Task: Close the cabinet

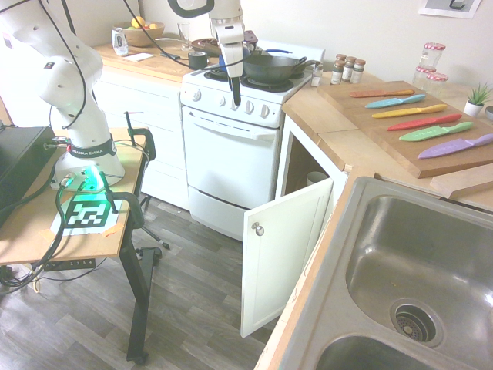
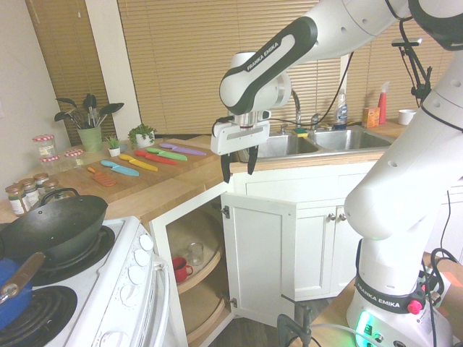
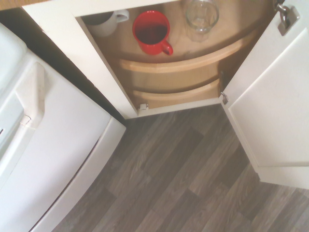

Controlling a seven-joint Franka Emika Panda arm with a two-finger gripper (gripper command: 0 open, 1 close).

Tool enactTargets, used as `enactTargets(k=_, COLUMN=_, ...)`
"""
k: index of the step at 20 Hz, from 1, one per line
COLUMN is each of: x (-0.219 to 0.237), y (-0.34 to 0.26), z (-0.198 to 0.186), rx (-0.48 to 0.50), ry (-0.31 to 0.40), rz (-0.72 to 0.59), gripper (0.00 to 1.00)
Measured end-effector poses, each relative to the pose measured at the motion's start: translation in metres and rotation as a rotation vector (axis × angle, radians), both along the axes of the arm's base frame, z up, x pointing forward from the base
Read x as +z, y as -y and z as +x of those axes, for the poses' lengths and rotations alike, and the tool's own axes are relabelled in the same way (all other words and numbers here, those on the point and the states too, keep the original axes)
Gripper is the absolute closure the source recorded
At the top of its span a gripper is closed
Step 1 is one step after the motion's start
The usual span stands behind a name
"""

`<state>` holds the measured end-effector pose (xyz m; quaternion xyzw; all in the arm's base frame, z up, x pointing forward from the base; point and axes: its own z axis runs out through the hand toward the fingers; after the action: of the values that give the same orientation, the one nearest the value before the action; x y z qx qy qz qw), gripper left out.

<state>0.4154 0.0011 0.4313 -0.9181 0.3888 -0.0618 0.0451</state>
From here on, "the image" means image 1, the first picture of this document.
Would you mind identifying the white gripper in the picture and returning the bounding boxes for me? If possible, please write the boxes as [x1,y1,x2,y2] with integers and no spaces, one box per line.
[213,23,247,106]

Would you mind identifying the white cabinet door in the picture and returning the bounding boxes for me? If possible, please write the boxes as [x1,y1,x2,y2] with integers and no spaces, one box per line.
[240,177,334,339]

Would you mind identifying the white sink base cabinet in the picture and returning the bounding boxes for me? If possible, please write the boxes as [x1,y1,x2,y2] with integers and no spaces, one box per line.
[274,111,350,202]

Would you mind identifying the white drawer cabinet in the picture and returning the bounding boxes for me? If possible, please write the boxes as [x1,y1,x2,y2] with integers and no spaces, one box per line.
[92,65,190,212]

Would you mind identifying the black wok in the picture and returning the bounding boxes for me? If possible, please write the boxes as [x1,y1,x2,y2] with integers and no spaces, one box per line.
[242,55,320,84]

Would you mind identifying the black tape roll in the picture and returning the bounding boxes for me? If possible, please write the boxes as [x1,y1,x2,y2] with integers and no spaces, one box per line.
[188,51,210,72]

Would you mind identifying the brown pan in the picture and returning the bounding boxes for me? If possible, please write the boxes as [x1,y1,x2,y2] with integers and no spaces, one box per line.
[191,37,221,56]

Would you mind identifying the white stove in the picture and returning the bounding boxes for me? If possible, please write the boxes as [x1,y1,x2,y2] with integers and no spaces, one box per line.
[179,36,327,242]

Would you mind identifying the clear drinking glass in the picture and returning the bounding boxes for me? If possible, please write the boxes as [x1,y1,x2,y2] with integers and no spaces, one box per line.
[176,22,193,52]

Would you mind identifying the glass salt shaker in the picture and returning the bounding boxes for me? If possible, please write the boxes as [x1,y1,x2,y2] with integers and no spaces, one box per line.
[310,62,325,88]

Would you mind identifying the black screw clamp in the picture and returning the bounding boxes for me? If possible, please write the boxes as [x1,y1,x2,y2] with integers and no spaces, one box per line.
[99,171,146,233]
[123,110,157,161]

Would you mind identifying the white notepad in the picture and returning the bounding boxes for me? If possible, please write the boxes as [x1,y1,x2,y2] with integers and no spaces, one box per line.
[123,52,156,64]

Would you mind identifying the wooden fruit bowl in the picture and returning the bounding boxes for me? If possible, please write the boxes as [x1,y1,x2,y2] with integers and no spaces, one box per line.
[112,21,166,48]

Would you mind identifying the clear plastic container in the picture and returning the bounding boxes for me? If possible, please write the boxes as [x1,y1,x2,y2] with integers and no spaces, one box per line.
[111,29,129,57]

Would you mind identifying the wooden cutting board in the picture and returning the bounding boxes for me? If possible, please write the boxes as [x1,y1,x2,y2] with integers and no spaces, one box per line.
[316,79,493,180]

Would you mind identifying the orange knife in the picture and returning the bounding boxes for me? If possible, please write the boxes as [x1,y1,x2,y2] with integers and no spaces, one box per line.
[349,89,416,99]

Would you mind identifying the teal knife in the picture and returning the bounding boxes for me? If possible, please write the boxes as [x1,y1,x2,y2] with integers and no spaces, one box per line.
[364,94,427,109]

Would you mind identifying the yellow knife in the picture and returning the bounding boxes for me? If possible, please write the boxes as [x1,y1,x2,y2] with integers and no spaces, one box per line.
[371,103,448,119]

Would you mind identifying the red knife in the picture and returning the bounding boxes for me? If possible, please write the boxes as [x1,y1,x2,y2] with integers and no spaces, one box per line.
[387,113,463,133]

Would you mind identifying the glass jar checked lid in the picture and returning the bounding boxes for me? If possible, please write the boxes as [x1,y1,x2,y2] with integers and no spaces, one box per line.
[411,65,438,90]
[419,42,447,71]
[425,72,449,98]

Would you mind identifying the printed marker tag sheet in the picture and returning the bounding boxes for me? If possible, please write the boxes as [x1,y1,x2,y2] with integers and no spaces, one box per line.
[49,194,130,238]

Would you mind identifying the green knife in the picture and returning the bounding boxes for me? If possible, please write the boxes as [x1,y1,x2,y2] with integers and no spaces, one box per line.
[398,121,475,143]

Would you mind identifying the purple knife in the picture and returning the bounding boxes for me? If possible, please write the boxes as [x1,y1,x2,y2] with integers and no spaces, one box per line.
[417,133,493,161]

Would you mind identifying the black control box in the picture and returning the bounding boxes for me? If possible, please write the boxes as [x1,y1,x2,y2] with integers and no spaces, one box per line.
[0,126,59,229]

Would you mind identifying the white fridge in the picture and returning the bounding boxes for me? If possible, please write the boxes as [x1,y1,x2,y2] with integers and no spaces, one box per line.
[0,22,38,126]

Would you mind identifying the small potted plant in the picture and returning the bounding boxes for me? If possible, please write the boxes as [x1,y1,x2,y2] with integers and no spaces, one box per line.
[462,82,493,118]

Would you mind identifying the desk height control panel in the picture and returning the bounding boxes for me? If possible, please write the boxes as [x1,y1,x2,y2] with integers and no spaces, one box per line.
[42,258,96,271]

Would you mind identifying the narrow wooden board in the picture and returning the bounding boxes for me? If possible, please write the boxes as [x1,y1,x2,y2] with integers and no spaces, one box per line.
[429,173,493,201]

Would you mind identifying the stainless steel sink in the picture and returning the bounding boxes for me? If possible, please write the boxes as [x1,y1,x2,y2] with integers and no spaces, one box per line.
[279,176,493,370]

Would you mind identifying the wooden robot table black legs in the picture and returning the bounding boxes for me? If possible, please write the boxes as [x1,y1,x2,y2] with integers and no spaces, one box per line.
[0,126,163,365]

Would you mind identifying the steel pot blue handle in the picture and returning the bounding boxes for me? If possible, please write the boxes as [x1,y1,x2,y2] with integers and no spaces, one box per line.
[246,43,294,59]

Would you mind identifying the black camera cable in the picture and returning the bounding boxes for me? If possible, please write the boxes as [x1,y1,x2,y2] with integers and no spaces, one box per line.
[122,0,229,72]

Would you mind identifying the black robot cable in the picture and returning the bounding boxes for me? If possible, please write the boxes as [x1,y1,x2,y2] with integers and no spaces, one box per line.
[49,0,98,133]

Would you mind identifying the wall poster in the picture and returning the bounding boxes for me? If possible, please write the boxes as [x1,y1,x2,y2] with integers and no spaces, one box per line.
[418,0,483,20]

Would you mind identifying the grey base cable bundle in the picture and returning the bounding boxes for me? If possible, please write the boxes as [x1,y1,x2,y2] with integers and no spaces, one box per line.
[0,172,88,291]

